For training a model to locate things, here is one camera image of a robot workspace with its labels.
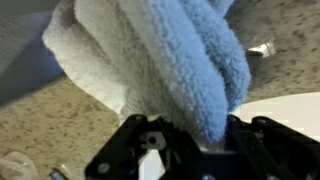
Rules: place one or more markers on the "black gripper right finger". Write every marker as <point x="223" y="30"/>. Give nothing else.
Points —
<point x="272" y="150"/>

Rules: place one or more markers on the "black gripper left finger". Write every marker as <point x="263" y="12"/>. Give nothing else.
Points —
<point x="121" y="156"/>

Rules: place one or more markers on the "white terry towel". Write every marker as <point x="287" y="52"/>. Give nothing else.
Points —
<point x="175" y="58"/>

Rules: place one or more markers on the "white oval sink basin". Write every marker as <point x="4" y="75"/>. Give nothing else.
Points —
<point x="300" y="112"/>

